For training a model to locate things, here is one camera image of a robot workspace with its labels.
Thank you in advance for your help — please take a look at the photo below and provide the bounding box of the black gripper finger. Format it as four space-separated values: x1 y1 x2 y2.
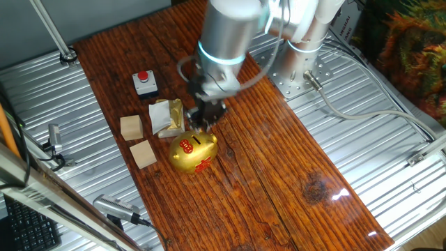
186 107 206 134
203 109 228 133

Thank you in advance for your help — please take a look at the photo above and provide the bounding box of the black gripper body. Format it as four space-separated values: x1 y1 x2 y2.
194 97 227 121

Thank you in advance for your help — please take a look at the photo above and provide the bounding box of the gold piggy bank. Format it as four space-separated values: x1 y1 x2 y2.
169 128 220 175

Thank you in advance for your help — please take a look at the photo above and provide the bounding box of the gold tissue pack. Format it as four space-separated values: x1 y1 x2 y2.
155 98 185 139

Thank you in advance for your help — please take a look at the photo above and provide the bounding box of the white tissue sheet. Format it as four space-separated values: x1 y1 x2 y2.
148 100 172 136

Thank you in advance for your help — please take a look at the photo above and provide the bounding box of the grey box red button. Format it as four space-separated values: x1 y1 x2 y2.
132 70 160 100

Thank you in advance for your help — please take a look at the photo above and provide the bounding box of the light wooden block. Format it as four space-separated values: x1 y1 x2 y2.
120 114 144 142
129 139 158 170

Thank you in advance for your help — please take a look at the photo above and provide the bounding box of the white printed box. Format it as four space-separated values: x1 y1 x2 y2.
330 10 365 48

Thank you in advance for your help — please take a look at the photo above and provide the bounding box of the aluminium pole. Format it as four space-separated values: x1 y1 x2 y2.
29 0 78 67

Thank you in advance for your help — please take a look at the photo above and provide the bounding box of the orange tube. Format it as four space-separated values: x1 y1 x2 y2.
0 102 20 158

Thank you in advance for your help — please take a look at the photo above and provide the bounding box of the black keyboard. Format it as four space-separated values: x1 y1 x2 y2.
3 195 62 251

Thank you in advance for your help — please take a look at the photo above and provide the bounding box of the colourful fuzzy fabric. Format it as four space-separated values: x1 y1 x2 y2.
351 0 446 128

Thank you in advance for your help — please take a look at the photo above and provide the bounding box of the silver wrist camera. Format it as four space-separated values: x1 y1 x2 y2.
201 75 243 102

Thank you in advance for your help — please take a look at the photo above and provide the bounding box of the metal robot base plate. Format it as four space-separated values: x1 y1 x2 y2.
256 45 334 100

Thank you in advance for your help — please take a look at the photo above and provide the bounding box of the black camera cable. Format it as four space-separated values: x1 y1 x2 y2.
139 218 170 251

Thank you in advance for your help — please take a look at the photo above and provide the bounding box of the silver ribbed camera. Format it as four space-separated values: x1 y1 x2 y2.
92 194 144 226

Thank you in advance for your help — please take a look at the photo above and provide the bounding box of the small grey camera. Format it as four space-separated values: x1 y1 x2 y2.
47 123 63 154

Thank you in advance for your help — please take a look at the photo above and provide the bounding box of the thick grey cable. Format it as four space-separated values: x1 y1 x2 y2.
302 69 440 141

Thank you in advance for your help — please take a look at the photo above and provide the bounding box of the aluminium frame beam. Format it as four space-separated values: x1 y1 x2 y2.
0 141 144 251

